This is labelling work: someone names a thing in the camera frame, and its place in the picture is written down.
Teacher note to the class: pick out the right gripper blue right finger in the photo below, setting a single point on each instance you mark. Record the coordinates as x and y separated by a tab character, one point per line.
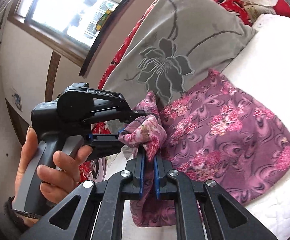
204	210

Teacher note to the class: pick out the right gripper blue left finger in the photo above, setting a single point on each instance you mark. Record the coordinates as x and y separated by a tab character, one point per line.
93	210

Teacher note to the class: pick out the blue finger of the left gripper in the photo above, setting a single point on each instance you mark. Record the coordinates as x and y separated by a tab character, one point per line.
124	116
102	145

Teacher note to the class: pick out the purple floral blouse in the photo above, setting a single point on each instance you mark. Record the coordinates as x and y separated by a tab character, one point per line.
214	131

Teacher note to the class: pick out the person's left hand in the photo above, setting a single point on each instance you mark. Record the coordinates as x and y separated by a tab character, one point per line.
57	184

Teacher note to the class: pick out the grey floral pillow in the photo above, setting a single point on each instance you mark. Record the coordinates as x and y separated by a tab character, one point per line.
175	46

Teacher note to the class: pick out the wooden framed window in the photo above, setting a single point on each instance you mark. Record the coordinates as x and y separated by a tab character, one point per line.
69	27

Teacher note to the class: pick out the white quilted mattress cover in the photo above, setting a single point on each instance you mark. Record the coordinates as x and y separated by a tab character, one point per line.
267	129

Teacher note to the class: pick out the red patterned quilt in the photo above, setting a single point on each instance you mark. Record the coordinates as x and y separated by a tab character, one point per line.
209	0

